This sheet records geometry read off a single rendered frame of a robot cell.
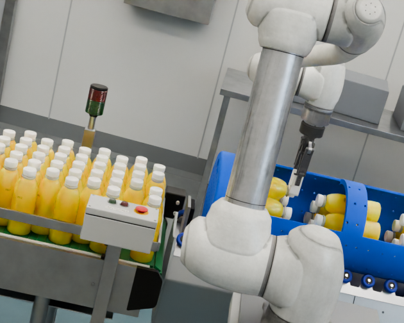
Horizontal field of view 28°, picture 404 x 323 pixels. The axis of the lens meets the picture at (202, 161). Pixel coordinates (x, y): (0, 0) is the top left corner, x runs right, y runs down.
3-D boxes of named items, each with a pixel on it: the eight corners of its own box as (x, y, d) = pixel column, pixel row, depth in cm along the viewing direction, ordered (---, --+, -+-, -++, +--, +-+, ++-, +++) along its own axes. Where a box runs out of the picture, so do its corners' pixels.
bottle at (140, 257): (146, 252, 249) (159, 197, 243) (156, 263, 243) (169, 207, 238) (126, 252, 245) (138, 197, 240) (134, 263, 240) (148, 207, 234)
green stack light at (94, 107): (101, 116, 281) (104, 104, 280) (83, 113, 281) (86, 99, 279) (103, 112, 287) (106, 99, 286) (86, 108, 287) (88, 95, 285)
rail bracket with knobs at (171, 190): (179, 225, 275) (186, 198, 272) (158, 220, 274) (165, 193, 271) (179, 215, 284) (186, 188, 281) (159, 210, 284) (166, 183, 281)
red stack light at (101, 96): (104, 103, 280) (106, 93, 278) (86, 99, 279) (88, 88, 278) (106, 99, 286) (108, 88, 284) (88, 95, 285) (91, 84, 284)
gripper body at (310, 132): (327, 129, 244) (319, 157, 247) (323, 122, 252) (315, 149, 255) (303, 123, 244) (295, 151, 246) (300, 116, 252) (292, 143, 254)
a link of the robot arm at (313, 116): (331, 105, 251) (325, 123, 253) (303, 98, 250) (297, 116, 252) (335, 113, 242) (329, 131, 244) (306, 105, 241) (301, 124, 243)
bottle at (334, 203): (372, 227, 259) (317, 215, 257) (373, 209, 262) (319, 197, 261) (381, 217, 253) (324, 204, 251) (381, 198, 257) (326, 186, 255)
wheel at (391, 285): (399, 280, 255) (397, 281, 257) (385, 277, 254) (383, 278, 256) (397, 293, 253) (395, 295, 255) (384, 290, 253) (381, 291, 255)
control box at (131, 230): (149, 254, 225) (158, 221, 222) (79, 239, 223) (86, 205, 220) (151, 240, 234) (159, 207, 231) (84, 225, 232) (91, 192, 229)
